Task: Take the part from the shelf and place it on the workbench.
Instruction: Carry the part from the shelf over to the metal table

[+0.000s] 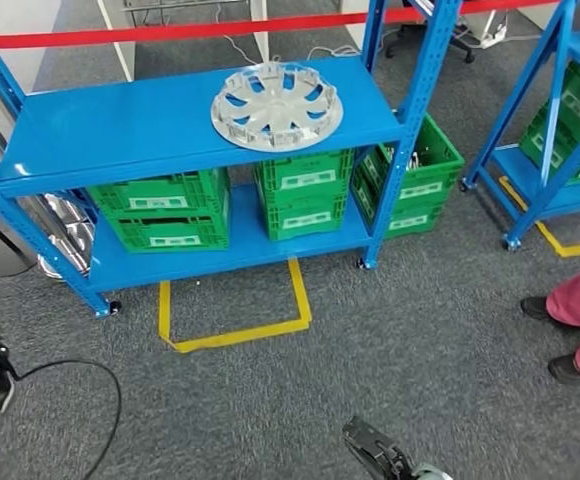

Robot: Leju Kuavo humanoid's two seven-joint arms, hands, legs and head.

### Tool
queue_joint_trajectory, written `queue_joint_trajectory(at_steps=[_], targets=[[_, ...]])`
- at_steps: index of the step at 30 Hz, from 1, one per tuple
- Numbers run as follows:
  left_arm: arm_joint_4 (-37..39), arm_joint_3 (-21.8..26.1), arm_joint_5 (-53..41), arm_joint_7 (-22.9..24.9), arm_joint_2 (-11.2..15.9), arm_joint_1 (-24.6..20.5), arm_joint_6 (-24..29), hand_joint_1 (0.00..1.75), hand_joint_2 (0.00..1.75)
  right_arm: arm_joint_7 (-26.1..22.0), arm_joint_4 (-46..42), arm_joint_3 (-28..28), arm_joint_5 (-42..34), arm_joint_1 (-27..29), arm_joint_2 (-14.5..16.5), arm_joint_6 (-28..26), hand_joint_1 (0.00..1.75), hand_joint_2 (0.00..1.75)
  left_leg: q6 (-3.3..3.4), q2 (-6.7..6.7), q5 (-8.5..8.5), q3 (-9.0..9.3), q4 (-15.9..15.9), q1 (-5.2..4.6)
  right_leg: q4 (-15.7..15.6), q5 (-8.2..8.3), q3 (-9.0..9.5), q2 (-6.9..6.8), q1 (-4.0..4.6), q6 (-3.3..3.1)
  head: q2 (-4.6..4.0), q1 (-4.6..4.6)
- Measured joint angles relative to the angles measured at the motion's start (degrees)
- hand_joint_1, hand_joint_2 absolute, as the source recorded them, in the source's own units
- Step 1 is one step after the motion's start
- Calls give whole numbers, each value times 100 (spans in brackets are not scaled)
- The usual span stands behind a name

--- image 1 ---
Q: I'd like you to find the blue steel shelf rack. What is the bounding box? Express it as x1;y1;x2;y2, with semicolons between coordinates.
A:
0;0;464;319
460;0;580;252

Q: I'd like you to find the shiny steel furniture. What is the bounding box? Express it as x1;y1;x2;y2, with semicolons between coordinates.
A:
0;66;97;281

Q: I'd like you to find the red barrier tape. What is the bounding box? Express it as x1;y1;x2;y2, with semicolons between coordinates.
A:
0;0;561;51

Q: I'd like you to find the grey wheel hubcap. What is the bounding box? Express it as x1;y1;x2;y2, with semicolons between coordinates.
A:
210;61;344;154

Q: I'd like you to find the yellow floor tape outline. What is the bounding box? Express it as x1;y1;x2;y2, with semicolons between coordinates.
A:
158;256;313;354

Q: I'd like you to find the white office desk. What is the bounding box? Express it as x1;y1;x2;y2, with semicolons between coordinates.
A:
97;0;271;82

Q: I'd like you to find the white desk panel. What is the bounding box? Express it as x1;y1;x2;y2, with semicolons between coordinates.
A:
340;0;372;51

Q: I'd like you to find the black office chair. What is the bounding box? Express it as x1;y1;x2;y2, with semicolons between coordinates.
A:
384;0;476;66

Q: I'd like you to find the white power strip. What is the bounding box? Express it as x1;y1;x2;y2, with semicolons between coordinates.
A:
479;26;508;49

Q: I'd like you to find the person's black shoe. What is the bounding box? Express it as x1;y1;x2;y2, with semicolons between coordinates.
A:
548;354;580;386
519;296;553;324

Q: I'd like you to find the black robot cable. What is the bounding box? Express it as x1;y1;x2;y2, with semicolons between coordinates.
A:
15;359;122;480

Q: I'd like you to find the white floor cable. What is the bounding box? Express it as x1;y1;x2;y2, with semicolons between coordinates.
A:
222;33;362;66

